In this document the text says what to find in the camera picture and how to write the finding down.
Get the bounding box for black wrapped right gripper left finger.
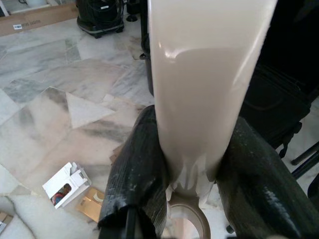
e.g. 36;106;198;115
97;104;173;239

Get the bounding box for black wrapped right gripper right finger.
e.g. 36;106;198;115
215;116;319;239

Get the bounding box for beige plastic broom handle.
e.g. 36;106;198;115
147;0;279;239

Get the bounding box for brown cardboard scrap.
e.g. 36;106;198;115
109;144;126;167

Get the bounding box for black tripod legs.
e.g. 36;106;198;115
290;141;319;180

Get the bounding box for gold brown cardboard sheet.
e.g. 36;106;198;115
75;187;106;224

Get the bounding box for white carton with window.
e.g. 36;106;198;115
41;161;92;210

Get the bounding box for white triangular paper sheet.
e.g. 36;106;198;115
65;92;118;129

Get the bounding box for black fabric suitcase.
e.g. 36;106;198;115
239;61;313;150

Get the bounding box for small brown cardboard piece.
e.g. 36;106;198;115
0;211;14;233

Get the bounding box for black wheeled vacuum cleaner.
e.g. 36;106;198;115
76;0;125;39

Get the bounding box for long flat cardboard box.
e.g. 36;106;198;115
0;2;79;37

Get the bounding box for black upright post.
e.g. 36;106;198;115
140;0;155;96

